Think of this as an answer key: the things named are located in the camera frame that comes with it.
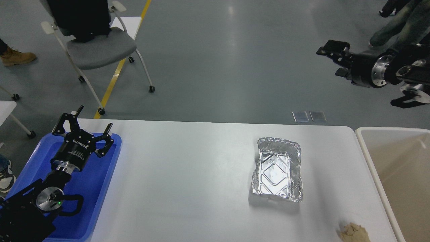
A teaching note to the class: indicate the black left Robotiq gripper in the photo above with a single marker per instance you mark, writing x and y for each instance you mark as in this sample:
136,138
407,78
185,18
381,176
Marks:
75,149

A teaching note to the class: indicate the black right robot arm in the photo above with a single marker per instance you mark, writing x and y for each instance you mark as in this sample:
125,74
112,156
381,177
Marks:
410,67

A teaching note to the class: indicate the crumpled brown paper napkin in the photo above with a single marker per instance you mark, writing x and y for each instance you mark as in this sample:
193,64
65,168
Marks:
354,233

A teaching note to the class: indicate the right floor outlet plate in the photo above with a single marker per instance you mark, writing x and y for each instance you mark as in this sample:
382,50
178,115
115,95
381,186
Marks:
318,116

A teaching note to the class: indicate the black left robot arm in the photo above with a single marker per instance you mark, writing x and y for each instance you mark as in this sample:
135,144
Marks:
29,215

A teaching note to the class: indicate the floor outlet plate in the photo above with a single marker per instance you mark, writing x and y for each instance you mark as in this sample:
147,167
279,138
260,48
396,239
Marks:
318,116
300,116

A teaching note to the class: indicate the black jacket on chair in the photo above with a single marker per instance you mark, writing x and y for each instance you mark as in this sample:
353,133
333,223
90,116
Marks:
84,19

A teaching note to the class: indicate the person in black trousers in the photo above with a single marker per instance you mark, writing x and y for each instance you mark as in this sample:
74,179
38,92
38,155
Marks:
11,57

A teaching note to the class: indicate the grey white sneaker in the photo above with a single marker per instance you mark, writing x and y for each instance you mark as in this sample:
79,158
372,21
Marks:
7,177

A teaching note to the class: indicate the left floor outlet plate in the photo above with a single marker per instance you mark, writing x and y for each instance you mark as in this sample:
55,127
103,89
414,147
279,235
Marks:
300,116

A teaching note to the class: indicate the beige plastic bin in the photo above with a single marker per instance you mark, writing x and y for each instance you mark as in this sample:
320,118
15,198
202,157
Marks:
399,162

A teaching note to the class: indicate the chair with dark coat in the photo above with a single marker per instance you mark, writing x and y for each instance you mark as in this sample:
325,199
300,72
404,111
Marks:
391,7

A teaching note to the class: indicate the white side table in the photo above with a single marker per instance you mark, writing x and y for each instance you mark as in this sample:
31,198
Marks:
6,109

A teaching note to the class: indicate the blue plastic tray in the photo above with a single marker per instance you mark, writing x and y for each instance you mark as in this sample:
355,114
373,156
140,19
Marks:
92,183

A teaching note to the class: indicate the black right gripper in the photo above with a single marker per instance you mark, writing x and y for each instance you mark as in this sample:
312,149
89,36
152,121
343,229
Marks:
367,69

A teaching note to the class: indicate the aluminium foil tray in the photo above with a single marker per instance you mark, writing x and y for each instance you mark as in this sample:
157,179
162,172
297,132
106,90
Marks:
277,173

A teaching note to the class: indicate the grey office chair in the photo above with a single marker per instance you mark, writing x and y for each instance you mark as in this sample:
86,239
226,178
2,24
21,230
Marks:
99,52

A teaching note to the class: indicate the person in green trousers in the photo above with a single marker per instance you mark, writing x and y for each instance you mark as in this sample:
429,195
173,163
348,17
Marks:
409,24

